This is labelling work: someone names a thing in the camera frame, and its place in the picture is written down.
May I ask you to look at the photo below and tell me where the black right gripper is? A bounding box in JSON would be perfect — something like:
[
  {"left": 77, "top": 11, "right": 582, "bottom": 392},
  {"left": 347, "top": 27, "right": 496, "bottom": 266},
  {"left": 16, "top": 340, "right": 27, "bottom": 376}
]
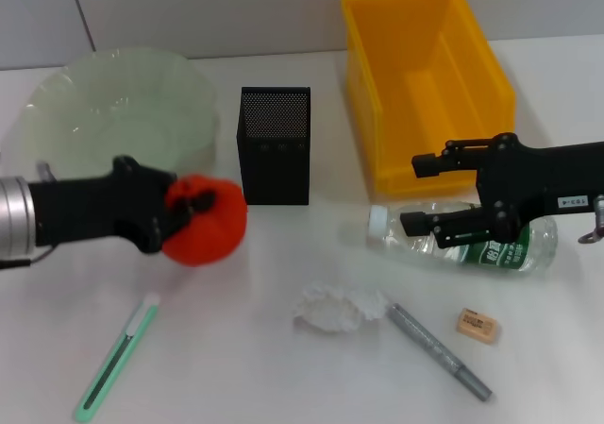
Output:
[{"left": 399, "top": 132, "right": 604, "bottom": 250}]

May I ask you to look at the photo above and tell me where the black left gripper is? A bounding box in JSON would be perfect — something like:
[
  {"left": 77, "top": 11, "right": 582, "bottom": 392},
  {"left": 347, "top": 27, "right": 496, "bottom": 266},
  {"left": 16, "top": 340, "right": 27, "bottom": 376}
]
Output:
[{"left": 27, "top": 155, "right": 219, "bottom": 255}]

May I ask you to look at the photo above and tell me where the clear bottle with green label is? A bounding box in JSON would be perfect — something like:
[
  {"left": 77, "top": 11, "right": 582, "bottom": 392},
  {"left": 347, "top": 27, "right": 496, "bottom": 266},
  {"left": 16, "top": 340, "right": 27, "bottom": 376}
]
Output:
[{"left": 366, "top": 200, "right": 559, "bottom": 278}]

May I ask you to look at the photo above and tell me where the white paper ball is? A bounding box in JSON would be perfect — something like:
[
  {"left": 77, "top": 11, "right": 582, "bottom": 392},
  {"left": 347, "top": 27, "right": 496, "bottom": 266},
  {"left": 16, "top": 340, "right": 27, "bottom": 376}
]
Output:
[{"left": 292, "top": 281, "right": 389, "bottom": 334}]

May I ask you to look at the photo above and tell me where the black mesh pen holder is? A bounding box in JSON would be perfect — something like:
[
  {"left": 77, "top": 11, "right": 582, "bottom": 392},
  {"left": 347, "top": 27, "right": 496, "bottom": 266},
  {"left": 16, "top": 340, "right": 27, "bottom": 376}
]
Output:
[{"left": 235, "top": 86, "right": 311, "bottom": 207}]

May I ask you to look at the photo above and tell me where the pale green glass fruit plate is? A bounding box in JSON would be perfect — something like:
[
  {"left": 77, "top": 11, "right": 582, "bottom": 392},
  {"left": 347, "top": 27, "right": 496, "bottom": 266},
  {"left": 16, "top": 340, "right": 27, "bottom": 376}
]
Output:
[{"left": 16, "top": 46, "right": 223, "bottom": 182}]

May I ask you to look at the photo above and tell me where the beige eraser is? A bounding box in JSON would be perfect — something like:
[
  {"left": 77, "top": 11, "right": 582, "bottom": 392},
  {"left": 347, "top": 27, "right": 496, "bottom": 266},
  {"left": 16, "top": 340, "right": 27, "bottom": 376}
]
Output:
[{"left": 455, "top": 307, "right": 500, "bottom": 346}]

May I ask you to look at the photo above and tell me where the grey marker pen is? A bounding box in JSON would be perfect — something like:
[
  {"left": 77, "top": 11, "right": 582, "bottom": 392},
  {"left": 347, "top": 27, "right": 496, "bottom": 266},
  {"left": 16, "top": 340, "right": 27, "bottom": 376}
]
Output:
[{"left": 386, "top": 302, "right": 494, "bottom": 402}]

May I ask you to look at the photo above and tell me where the green utility knife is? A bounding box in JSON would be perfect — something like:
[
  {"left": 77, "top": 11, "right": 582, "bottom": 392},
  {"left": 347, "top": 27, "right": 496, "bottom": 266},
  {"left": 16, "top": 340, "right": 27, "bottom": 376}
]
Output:
[{"left": 73, "top": 292, "right": 162, "bottom": 423}]

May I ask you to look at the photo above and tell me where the yellow plastic bin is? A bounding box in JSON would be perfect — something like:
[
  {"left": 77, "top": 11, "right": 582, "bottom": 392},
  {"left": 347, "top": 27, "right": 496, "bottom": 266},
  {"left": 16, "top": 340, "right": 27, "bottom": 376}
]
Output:
[{"left": 340, "top": 0, "right": 516, "bottom": 196}]

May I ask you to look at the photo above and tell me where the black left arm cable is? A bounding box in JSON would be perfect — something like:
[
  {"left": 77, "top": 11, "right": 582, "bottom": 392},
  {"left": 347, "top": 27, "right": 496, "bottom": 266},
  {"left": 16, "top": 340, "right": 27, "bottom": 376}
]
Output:
[{"left": 0, "top": 248, "right": 58, "bottom": 270}]

